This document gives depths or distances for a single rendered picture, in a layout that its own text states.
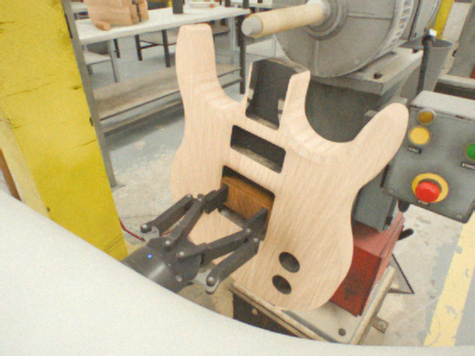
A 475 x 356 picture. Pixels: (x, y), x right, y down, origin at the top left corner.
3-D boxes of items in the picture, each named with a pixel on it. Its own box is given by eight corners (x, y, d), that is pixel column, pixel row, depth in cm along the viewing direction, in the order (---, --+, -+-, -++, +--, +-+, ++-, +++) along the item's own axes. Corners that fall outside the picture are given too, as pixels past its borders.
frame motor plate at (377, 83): (343, 49, 103) (346, 36, 101) (424, 62, 91) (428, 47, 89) (283, 75, 80) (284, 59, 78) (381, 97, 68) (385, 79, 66)
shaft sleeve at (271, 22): (304, 17, 59) (310, -1, 57) (317, 25, 58) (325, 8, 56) (243, 31, 48) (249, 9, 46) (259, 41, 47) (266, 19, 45)
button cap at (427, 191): (416, 189, 63) (422, 172, 61) (438, 197, 61) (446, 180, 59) (410, 198, 61) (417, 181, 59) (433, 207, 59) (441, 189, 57)
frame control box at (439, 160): (385, 163, 89) (413, 68, 75) (474, 191, 78) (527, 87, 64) (349, 207, 74) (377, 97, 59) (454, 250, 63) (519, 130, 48)
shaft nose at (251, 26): (246, 30, 47) (250, 13, 46) (258, 38, 47) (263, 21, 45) (237, 32, 46) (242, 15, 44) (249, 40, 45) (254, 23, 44)
